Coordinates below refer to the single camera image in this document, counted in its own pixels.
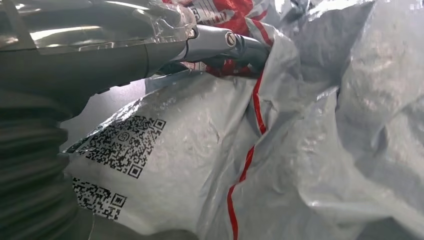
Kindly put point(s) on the white parcel with QR codes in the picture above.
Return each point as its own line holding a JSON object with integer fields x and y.
{"x": 198, "y": 165}

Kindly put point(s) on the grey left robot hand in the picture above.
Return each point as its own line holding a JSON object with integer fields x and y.
{"x": 82, "y": 56}

